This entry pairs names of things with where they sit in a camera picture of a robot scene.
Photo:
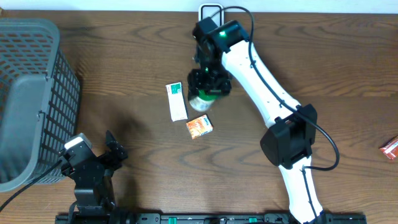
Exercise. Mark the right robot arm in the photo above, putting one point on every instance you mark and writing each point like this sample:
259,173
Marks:
225,53

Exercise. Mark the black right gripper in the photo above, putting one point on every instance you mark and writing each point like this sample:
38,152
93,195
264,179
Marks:
196,83

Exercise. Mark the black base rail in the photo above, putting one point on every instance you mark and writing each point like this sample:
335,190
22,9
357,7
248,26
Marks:
155,218

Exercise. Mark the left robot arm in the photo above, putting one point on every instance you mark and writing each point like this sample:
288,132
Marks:
95,201

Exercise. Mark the white green medicine box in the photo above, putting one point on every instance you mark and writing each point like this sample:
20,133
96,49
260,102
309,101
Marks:
176,102

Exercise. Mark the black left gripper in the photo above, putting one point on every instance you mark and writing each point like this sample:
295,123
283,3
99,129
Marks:
114,161

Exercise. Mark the grey plastic mesh basket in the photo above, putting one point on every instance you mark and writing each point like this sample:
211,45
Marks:
40,99

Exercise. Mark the red Top chocolate bar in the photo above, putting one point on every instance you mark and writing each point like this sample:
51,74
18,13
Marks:
390,148

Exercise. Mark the white barcode scanner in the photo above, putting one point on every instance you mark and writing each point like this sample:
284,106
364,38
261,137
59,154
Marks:
213,10

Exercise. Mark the green lid white jar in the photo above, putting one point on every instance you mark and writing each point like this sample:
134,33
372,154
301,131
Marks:
202,101

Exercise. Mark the small orange snack box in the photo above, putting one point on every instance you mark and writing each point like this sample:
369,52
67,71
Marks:
199,126

